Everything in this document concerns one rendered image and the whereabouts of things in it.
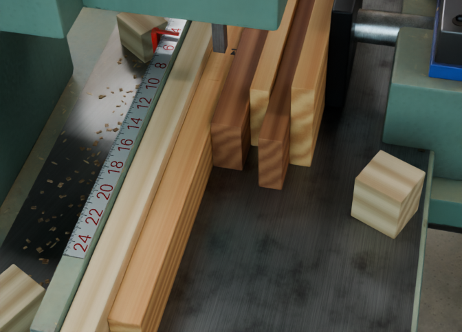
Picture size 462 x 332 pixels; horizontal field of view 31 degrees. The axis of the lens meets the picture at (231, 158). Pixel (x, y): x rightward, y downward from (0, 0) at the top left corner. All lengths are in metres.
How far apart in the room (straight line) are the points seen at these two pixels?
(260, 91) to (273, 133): 0.04
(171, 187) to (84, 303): 0.10
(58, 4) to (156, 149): 0.11
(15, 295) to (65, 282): 0.15
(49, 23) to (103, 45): 0.32
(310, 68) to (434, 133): 0.11
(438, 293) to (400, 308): 1.11
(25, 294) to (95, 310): 0.16
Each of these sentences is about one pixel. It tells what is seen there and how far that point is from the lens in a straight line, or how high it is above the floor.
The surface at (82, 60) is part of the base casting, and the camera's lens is 0.85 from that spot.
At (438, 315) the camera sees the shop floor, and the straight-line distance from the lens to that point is 1.61.
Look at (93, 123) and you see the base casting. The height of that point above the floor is 0.80.
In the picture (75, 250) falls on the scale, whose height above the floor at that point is 0.96.
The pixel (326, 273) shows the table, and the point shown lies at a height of 0.90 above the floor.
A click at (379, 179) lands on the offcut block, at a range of 0.54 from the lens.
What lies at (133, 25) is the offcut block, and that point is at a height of 0.84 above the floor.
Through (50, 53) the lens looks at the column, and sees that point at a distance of 0.77.
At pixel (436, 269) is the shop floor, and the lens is 1.67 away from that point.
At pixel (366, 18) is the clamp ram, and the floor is 0.96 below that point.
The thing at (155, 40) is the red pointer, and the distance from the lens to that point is 0.62.
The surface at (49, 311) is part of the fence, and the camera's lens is 0.47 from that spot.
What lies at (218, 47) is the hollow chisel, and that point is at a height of 0.96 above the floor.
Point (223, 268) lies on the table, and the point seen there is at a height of 0.90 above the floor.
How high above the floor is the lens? 1.35
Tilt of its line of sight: 48 degrees down
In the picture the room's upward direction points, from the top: 3 degrees counter-clockwise
